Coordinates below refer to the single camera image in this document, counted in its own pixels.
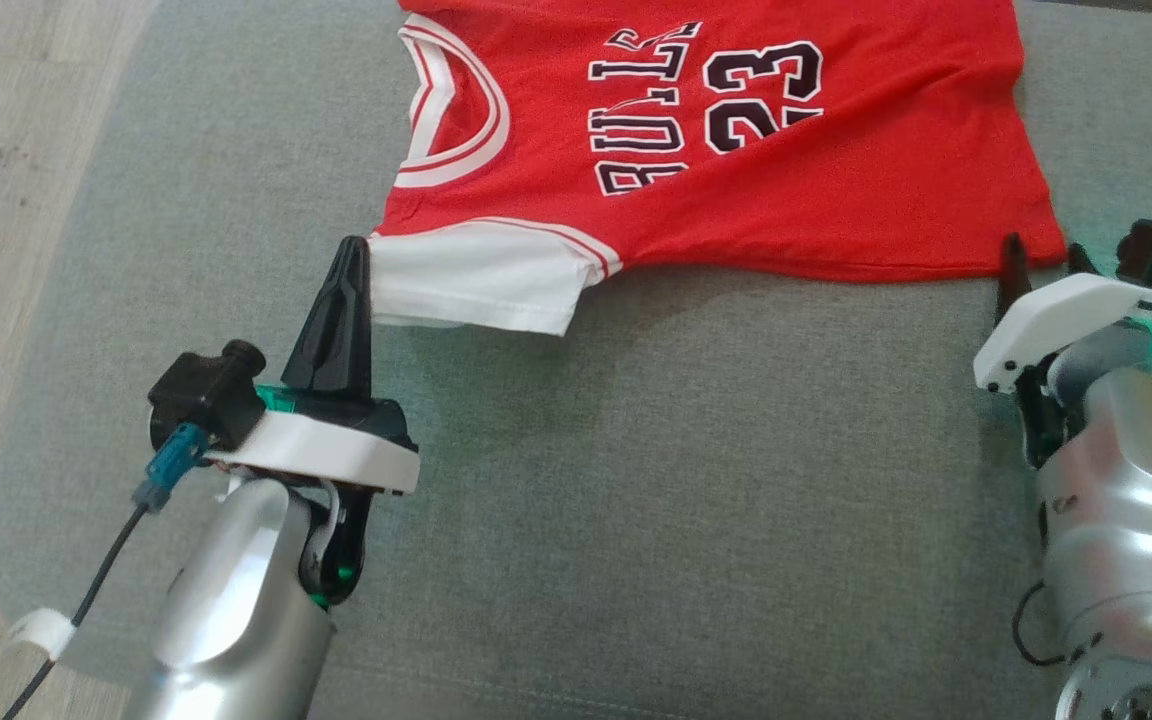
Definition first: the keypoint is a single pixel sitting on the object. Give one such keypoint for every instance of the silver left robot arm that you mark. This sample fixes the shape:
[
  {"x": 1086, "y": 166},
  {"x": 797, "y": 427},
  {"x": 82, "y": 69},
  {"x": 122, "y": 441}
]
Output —
[{"x": 236, "y": 600}]

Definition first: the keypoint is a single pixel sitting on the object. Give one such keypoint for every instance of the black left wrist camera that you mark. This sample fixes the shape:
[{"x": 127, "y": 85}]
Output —
[{"x": 201, "y": 395}]

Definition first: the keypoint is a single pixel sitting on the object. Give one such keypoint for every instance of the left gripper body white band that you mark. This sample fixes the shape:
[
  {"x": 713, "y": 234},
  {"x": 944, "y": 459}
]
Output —
[{"x": 336, "y": 455}]

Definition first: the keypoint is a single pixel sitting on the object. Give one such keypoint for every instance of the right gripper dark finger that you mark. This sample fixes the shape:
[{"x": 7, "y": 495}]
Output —
[
  {"x": 1079, "y": 260},
  {"x": 1014, "y": 280}
]

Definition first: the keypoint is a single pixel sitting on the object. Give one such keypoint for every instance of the grey fabric sofa seat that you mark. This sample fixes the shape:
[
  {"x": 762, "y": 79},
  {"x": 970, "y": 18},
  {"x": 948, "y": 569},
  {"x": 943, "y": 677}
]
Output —
[{"x": 686, "y": 500}]

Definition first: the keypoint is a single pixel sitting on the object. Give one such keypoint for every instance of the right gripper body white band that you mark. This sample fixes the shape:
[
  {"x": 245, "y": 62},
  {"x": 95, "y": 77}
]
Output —
[{"x": 1066, "y": 310}]

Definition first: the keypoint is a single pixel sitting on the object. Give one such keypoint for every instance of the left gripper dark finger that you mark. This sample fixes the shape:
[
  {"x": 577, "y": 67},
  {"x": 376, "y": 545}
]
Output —
[
  {"x": 359, "y": 340},
  {"x": 321, "y": 345}
]

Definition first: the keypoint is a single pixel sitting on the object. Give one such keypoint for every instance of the red basketball jersey number 23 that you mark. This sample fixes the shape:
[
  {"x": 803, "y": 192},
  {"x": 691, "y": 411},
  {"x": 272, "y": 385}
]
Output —
[{"x": 886, "y": 190}]

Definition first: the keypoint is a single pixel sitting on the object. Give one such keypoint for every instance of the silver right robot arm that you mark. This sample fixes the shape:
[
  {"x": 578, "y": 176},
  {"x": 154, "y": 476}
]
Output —
[{"x": 1126, "y": 530}]

